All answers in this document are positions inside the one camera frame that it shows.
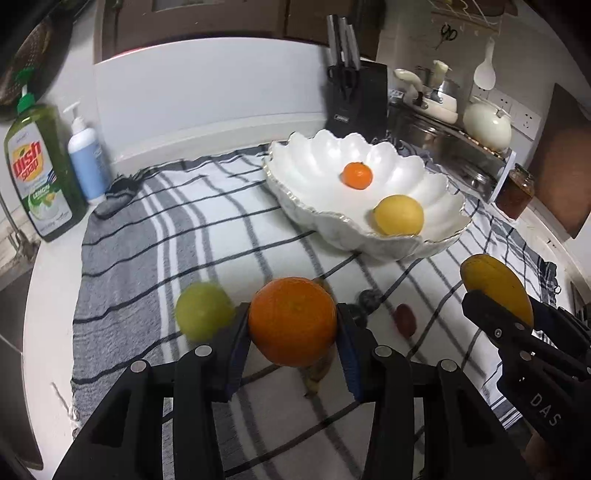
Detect green dish soap bottle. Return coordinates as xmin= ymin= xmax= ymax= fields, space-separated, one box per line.
xmin=4 ymin=68 xmax=87 ymax=242

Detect green apple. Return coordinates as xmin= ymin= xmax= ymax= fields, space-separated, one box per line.
xmin=174 ymin=282 xmax=235 ymax=342

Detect metal kitchen shelf rack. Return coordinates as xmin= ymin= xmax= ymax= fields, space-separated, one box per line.
xmin=388 ymin=102 xmax=515 ymax=204

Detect small red fruit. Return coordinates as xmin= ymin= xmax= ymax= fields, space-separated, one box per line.
xmin=394 ymin=304 xmax=417 ymax=339

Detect hanging black scissors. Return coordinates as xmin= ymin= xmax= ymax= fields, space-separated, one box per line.
xmin=435 ymin=23 xmax=458 ymax=50

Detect checkered white blue cloth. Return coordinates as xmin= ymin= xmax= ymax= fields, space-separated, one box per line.
xmin=71 ymin=147 xmax=557 ymax=479

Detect glass jar red sauce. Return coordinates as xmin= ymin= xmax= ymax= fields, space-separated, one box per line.
xmin=495 ymin=164 xmax=535 ymax=220

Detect small tangerine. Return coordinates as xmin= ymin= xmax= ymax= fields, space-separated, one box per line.
xmin=341 ymin=162 xmax=373 ymax=190

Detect yellow mango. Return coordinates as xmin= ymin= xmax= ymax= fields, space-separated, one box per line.
xmin=460 ymin=254 xmax=534 ymax=328

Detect white scalloped ceramic bowl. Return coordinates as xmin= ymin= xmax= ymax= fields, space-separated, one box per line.
xmin=263 ymin=130 xmax=472 ymax=261

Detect white rice paddle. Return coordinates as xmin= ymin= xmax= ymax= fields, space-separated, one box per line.
xmin=473 ymin=37 xmax=496 ymax=91

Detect steel knife handles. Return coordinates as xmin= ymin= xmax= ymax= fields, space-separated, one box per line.
xmin=327 ymin=14 xmax=362 ymax=70

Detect wooden cutting board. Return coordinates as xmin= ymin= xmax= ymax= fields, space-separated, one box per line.
xmin=529 ymin=84 xmax=591 ymax=238

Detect large orange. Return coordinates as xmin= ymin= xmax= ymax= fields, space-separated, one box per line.
xmin=249 ymin=277 xmax=337 ymax=368

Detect hanging metal colander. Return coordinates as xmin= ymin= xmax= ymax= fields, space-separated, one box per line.
xmin=1 ymin=18 xmax=53 ymax=106

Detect blue white pump bottle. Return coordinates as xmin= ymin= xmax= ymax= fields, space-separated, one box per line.
xmin=63 ymin=102 xmax=111 ymax=205

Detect black kitchen scissors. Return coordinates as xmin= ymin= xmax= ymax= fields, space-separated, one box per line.
xmin=328 ymin=65 xmax=360 ymax=101

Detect dark purple plum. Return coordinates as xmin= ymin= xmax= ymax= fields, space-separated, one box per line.
xmin=358 ymin=289 xmax=382 ymax=315

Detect white wall power outlets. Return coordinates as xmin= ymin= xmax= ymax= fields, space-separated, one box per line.
xmin=472 ymin=85 xmax=541 ymax=140

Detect black knife block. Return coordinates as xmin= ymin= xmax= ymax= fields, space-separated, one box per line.
xmin=325 ymin=61 xmax=389 ymax=144

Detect chrome sink faucet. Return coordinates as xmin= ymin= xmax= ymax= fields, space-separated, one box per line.
xmin=0 ymin=195 xmax=39 ymax=263

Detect stainless steel pot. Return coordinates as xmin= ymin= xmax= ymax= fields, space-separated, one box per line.
xmin=390 ymin=109 xmax=444 ymax=153

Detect yellow lemon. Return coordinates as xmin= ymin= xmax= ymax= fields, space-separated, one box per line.
xmin=373 ymin=195 xmax=425 ymax=236

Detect cream round teapot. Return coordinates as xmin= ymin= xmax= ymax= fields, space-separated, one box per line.
xmin=463 ymin=96 xmax=512 ymax=152

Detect cream saucepan with handle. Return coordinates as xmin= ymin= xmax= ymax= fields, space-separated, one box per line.
xmin=394 ymin=60 xmax=459 ymax=125

